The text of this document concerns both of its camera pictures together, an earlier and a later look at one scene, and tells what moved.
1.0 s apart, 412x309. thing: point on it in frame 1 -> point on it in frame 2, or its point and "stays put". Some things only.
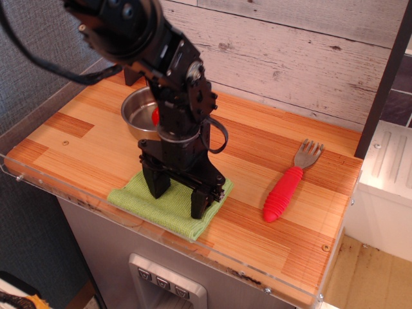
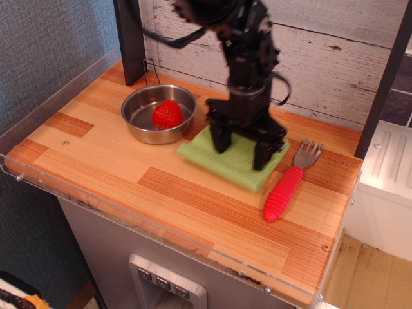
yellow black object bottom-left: [29, 302] stays put
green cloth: [172, 212] -> [237, 164]
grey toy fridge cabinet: [107, 246] stays put
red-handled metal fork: [288, 180] stays put
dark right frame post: [399, 47] stays put
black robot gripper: [184, 161] -> [250, 112]
